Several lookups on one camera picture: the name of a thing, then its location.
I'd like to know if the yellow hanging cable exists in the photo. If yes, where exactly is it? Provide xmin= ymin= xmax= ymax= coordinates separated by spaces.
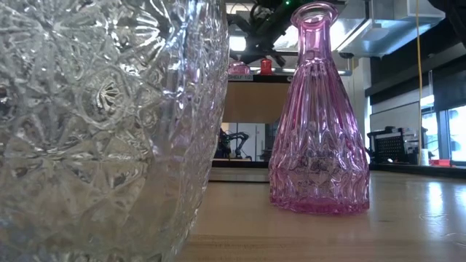
xmin=416 ymin=0 xmax=424 ymax=167

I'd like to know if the tall pink glass bottle vase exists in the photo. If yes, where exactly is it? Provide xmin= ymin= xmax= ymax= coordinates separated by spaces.
xmin=268 ymin=1 xmax=371 ymax=215

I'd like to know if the wooden shelf black frame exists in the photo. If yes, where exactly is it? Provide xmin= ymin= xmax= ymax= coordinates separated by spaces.
xmin=209 ymin=74 xmax=296 ymax=183

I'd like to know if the black aluminium table frame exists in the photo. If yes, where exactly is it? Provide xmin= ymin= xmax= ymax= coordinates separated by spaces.
xmin=369 ymin=162 xmax=466 ymax=180

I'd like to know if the grey metal ceiling duct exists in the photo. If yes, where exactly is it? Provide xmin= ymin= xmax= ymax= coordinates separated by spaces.
xmin=336 ymin=0 xmax=447 ymax=59

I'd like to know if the clear cut-glass square vase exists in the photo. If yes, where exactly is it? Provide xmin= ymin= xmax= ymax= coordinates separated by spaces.
xmin=0 ymin=0 xmax=230 ymax=262

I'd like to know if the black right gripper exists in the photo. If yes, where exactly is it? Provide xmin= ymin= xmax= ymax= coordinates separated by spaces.
xmin=236 ymin=14 xmax=292 ymax=68

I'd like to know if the black perforated box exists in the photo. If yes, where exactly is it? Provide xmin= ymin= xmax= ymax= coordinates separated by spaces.
xmin=367 ymin=126 xmax=419 ymax=164

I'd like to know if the red glass bottle vase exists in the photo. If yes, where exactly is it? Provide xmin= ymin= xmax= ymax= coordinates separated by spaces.
xmin=259 ymin=57 xmax=274 ymax=76

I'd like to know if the pink ribbed glass jar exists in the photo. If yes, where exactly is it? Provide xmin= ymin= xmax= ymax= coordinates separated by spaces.
xmin=228 ymin=60 xmax=251 ymax=76

